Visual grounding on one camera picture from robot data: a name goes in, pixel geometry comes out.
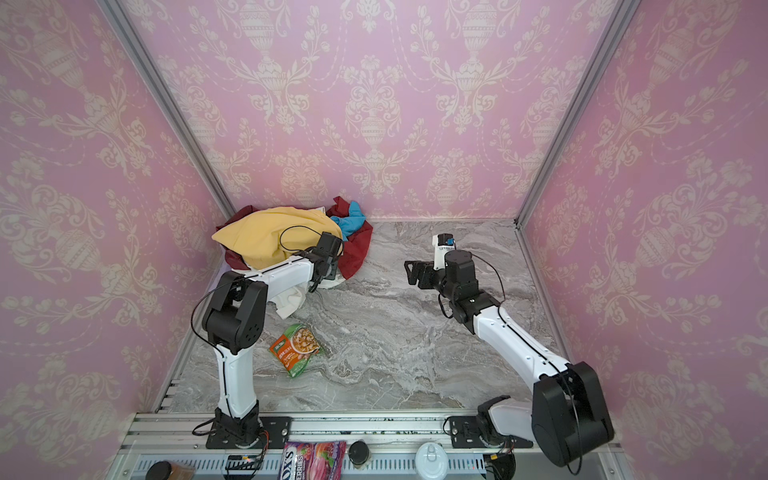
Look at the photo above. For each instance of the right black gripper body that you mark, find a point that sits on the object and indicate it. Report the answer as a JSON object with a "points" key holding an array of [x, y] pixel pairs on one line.
{"points": [[426, 275]]}

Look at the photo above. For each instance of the turquoise blue cloth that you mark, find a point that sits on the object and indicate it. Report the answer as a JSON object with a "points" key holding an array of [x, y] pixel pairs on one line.
{"points": [[349, 217]]}

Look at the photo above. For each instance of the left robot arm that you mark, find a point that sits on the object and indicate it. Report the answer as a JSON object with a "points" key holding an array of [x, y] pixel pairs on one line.
{"points": [[234, 321]]}

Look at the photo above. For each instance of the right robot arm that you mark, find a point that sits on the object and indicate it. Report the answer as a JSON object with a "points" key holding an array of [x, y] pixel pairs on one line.
{"points": [[568, 415]]}

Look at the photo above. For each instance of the dark red cloth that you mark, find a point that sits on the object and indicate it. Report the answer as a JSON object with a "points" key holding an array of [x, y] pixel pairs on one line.
{"points": [[353, 251]]}

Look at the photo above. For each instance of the white cloth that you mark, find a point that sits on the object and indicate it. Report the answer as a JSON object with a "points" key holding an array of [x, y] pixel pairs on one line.
{"points": [[289, 301]]}

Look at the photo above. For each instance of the yellow cloth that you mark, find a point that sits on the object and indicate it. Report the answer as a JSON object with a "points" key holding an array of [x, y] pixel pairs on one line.
{"points": [[265, 238]]}

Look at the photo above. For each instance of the orange green snack packet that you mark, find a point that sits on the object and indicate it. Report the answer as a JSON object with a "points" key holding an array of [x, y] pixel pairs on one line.
{"points": [[295, 348]]}

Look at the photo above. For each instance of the white round lid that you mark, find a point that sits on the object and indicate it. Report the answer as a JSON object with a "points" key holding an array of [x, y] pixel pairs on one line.
{"points": [[431, 462]]}

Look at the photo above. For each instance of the small dark jar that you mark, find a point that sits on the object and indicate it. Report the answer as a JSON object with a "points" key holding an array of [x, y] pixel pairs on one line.
{"points": [[359, 453]]}

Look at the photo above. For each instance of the pink berries snack bag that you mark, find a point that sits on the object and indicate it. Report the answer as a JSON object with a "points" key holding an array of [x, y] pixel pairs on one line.
{"points": [[312, 461]]}

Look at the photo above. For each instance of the brown bottle black cap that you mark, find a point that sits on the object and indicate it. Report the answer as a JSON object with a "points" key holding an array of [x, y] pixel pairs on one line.
{"points": [[167, 470]]}

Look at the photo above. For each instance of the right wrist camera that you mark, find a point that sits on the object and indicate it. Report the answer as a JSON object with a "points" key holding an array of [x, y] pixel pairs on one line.
{"points": [[442, 244]]}

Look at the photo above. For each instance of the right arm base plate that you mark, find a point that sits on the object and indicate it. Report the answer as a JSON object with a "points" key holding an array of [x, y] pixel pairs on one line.
{"points": [[477, 431]]}

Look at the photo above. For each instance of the aluminium front rail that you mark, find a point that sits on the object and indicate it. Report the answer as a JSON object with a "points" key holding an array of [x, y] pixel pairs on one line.
{"points": [[393, 436]]}

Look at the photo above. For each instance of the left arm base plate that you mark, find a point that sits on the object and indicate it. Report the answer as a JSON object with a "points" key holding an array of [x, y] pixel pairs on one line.
{"points": [[273, 433]]}

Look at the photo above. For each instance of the right corner aluminium post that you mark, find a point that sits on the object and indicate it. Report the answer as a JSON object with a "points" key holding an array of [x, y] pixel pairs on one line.
{"points": [[616, 27]]}

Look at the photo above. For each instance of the corner aluminium post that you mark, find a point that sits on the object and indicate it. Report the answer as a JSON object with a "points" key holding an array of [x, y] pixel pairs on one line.
{"points": [[118, 18], [616, 27]]}

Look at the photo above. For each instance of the left corner aluminium post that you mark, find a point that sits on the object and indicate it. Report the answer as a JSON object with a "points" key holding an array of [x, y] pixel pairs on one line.
{"points": [[118, 18]]}

